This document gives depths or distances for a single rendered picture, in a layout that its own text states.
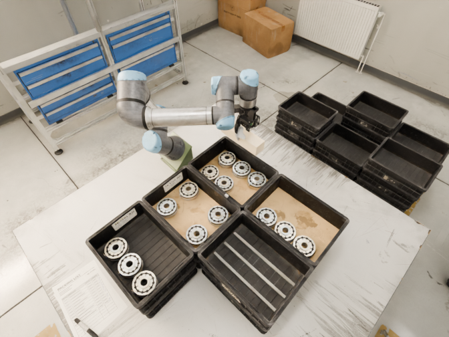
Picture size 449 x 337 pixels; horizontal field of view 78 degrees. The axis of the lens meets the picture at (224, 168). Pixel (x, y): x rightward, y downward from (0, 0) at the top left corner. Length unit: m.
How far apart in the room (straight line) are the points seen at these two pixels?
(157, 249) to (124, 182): 0.58
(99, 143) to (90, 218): 1.53
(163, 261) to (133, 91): 0.75
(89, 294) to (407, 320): 1.97
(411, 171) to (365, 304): 1.18
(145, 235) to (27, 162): 2.11
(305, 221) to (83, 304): 1.11
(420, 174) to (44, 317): 2.78
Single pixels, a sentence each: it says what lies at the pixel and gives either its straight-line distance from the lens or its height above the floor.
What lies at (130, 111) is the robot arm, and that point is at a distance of 1.18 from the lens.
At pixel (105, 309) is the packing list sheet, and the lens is 1.50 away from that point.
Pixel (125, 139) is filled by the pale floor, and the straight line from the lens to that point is 3.09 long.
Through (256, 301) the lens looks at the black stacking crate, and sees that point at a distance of 1.28.
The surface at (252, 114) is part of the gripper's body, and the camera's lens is 1.23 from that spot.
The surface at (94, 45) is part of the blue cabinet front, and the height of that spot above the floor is 0.84.
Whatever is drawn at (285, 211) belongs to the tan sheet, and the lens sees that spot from 1.46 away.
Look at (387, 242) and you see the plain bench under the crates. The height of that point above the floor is 0.70.
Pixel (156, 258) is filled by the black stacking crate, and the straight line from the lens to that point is 1.36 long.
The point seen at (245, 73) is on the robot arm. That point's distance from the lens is 1.16.
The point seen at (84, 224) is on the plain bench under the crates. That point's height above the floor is 0.70.
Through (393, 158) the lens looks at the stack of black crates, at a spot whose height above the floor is 0.49.
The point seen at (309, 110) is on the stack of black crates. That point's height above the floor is 0.49.
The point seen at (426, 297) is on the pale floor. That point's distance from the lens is 2.54.
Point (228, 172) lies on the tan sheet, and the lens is 1.57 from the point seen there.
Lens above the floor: 2.07
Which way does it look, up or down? 52 degrees down
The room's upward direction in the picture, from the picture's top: 1 degrees counter-clockwise
